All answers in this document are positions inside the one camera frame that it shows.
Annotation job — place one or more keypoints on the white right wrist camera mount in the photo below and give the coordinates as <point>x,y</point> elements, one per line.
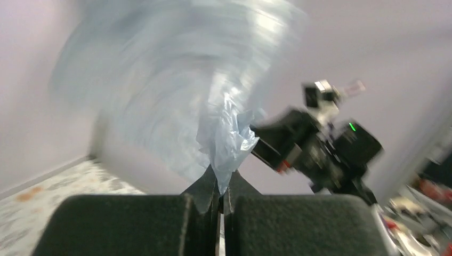
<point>323,100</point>

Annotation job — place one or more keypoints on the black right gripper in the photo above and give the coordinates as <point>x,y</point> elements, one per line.
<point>290,141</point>

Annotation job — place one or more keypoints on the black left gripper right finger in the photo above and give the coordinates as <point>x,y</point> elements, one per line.
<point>257,224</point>

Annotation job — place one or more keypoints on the light blue plastic trash bag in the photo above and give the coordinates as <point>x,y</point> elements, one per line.
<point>184,79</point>

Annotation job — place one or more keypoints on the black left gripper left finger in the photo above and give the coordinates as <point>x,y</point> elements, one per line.
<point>184,224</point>

